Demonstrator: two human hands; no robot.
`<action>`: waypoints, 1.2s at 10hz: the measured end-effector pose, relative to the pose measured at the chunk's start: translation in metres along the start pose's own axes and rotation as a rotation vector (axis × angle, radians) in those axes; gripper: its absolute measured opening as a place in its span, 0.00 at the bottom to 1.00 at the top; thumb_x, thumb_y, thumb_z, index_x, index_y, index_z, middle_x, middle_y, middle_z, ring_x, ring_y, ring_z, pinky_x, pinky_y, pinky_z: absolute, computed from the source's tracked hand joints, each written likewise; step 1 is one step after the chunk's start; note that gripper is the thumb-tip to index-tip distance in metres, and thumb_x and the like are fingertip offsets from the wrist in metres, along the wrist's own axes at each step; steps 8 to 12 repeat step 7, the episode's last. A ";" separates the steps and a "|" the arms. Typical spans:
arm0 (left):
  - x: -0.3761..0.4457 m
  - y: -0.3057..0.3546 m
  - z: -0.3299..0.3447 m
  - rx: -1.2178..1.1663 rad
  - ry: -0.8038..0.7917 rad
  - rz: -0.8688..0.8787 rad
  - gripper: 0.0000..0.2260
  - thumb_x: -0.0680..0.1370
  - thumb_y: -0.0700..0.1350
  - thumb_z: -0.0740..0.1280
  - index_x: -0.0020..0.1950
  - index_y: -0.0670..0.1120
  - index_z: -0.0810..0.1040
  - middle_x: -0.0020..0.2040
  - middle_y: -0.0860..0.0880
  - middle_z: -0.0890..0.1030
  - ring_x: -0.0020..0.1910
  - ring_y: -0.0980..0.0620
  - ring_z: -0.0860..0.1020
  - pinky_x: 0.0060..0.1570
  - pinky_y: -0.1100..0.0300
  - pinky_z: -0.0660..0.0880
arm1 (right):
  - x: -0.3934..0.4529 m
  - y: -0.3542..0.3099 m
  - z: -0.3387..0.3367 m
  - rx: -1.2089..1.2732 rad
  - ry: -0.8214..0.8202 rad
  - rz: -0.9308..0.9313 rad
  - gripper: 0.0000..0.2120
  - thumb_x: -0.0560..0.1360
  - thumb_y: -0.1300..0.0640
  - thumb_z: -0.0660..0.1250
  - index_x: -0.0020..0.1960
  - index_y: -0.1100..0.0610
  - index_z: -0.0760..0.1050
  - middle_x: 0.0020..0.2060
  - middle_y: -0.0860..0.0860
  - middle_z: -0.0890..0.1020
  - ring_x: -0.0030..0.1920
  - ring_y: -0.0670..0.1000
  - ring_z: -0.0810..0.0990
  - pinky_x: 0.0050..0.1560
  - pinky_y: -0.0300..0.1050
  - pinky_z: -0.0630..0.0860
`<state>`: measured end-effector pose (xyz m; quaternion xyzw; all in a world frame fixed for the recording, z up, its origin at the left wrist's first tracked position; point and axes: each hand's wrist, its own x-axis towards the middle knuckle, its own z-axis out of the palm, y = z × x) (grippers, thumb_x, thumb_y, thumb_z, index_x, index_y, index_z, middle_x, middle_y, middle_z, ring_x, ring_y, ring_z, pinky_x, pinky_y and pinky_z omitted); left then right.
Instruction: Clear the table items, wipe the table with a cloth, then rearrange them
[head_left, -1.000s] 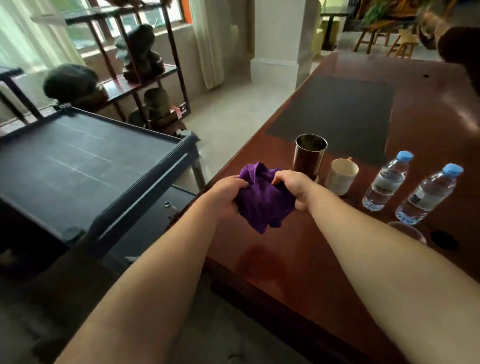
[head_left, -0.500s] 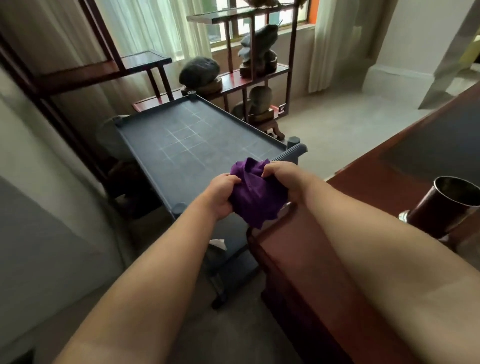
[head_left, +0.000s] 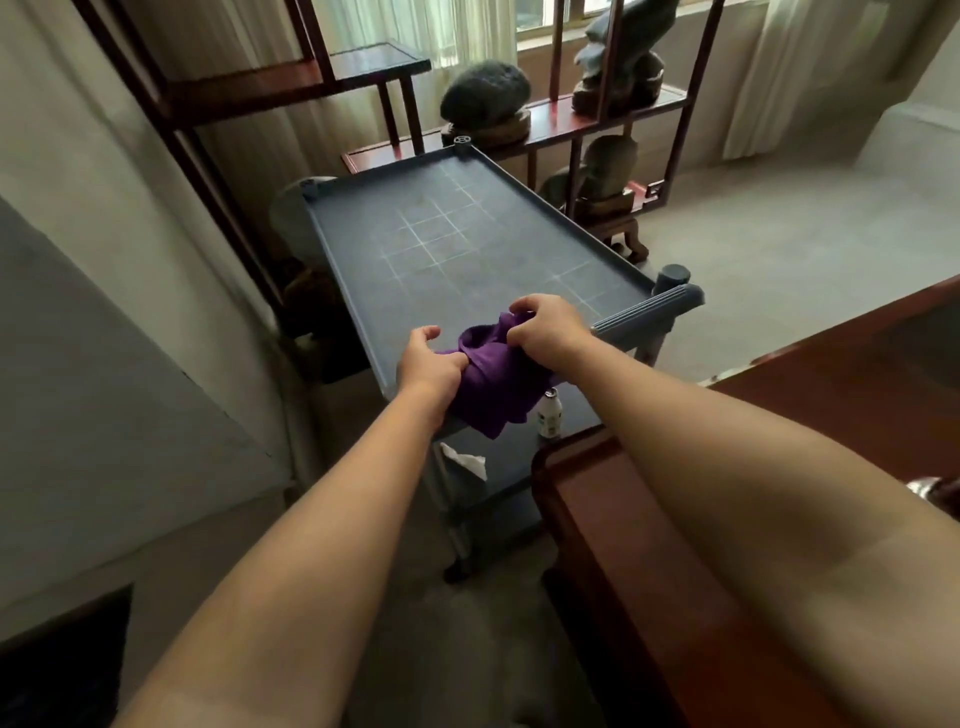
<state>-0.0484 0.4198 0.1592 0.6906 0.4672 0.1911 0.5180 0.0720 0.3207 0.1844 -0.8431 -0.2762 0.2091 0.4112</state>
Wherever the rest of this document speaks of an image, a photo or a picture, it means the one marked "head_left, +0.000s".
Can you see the person's left thumb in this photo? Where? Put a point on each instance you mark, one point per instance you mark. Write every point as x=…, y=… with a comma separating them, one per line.
x=454, y=364

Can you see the person's left hand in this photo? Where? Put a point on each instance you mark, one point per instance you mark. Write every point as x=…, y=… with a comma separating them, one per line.
x=424, y=371

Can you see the window frame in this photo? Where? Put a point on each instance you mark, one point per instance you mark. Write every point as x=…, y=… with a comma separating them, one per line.
x=544, y=15

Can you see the sheer white curtain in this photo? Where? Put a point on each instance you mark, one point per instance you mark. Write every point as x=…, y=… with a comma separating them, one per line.
x=420, y=26
x=802, y=67

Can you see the dark wooden display shelf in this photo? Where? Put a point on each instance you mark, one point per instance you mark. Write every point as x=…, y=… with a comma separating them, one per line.
x=247, y=86

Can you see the round grey ornamental stone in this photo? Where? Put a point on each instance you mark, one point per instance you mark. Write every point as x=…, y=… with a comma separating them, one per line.
x=486, y=91

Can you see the person's right forearm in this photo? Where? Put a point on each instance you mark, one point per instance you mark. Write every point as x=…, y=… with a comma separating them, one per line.
x=750, y=510

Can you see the grey stone on carved stand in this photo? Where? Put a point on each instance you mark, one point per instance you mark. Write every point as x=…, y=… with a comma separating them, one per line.
x=611, y=172

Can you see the grey plastic utility cart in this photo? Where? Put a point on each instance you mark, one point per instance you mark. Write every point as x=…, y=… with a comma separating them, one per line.
x=465, y=225

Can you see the person's right hand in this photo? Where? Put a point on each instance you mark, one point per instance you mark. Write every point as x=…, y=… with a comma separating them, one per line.
x=559, y=334

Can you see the tall dark ornamental stone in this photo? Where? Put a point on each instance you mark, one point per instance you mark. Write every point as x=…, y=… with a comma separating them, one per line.
x=626, y=52

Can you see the purple cloth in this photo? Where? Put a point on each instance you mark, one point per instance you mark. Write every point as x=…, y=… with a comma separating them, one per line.
x=495, y=382

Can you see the person's left forearm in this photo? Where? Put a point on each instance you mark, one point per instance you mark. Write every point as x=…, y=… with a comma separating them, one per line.
x=322, y=570

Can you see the shiny metal object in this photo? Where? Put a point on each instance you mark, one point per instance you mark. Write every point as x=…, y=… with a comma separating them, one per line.
x=937, y=495

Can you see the small white bottle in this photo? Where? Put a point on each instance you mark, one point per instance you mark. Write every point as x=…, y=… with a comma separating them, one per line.
x=549, y=416

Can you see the person's right thumb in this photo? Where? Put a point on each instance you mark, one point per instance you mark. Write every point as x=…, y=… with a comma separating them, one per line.
x=520, y=337

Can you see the crumpled white tissue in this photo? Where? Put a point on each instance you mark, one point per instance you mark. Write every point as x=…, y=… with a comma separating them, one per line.
x=465, y=461

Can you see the reddish brown wooden desk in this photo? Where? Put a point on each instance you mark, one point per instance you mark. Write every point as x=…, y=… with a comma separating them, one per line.
x=787, y=420

